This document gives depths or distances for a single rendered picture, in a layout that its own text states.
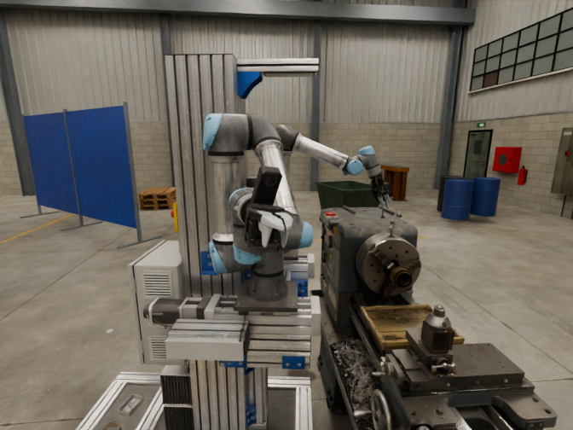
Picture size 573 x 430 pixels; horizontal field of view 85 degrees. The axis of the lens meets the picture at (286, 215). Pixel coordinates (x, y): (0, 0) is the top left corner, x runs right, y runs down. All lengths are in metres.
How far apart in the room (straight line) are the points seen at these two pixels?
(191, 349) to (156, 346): 0.41
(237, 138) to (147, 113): 11.04
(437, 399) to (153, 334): 1.12
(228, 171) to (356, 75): 11.29
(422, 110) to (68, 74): 12.00
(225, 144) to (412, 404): 1.01
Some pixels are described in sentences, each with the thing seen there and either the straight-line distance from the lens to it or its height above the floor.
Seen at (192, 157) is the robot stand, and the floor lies 1.66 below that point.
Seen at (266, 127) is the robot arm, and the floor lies 1.76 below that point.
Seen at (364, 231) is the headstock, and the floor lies 1.23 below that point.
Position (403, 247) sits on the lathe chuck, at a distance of 1.74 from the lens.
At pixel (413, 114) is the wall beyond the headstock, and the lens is 12.85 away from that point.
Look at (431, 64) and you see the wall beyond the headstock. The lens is 13.32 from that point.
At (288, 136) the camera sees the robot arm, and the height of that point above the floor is 1.74.
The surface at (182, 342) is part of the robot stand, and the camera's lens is 1.18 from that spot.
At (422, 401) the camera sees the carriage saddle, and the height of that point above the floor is 0.91.
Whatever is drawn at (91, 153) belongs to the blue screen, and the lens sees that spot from 6.97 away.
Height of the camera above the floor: 1.72
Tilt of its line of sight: 13 degrees down
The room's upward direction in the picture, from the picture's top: straight up
